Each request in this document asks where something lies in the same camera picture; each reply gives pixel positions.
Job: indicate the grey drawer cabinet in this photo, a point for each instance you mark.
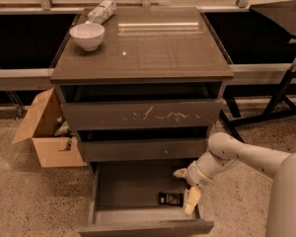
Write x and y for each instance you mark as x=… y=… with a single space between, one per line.
x=147 y=46

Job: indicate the green items in box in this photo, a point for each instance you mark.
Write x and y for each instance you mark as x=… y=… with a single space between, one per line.
x=64 y=131

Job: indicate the white ceramic bowl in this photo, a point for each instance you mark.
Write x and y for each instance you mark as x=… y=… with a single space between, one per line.
x=88 y=36

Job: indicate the grey top drawer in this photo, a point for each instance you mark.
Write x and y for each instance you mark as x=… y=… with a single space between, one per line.
x=127 y=106

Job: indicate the grey bottom drawer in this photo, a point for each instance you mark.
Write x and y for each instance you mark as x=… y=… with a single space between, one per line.
x=125 y=201

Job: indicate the open cardboard box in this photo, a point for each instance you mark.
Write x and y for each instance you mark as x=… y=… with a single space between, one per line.
x=40 y=124

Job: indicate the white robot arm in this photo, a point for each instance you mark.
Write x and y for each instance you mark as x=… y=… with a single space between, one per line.
x=223 y=151

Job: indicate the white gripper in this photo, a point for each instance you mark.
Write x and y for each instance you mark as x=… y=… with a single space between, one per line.
x=196 y=175

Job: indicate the grey drawer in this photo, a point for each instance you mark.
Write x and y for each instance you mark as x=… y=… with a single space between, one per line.
x=125 y=201
x=142 y=144
x=127 y=106

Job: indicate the grey middle drawer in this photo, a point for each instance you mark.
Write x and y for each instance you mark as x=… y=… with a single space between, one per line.
x=142 y=144

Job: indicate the white blue snack bag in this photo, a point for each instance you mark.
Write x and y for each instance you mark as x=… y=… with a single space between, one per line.
x=102 y=12

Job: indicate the black rxbar chocolate bar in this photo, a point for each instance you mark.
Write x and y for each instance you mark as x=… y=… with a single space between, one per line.
x=171 y=199

